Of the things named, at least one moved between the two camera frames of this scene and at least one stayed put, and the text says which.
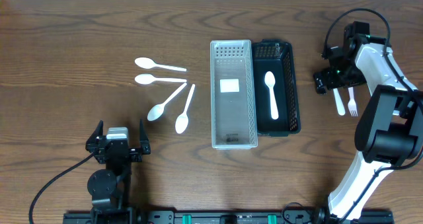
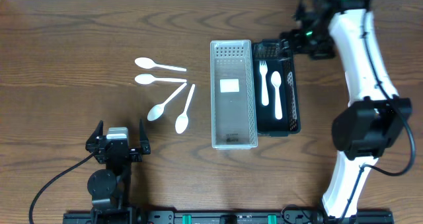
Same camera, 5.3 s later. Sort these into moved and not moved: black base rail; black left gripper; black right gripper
Moved: black right gripper
Not moved: black base rail; black left gripper
